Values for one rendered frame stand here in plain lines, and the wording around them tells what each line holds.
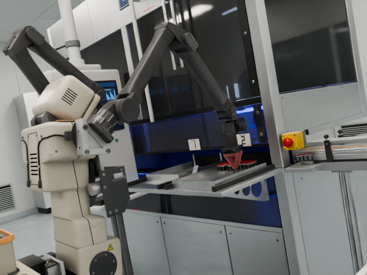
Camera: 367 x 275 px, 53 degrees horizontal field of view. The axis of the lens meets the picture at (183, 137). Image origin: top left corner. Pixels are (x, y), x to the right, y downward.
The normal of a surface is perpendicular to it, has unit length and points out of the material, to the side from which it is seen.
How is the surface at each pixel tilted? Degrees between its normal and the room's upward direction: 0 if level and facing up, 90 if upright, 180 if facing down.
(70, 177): 90
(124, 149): 90
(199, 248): 90
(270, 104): 90
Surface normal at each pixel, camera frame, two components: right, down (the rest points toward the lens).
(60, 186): 0.64, -0.07
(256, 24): -0.72, 0.17
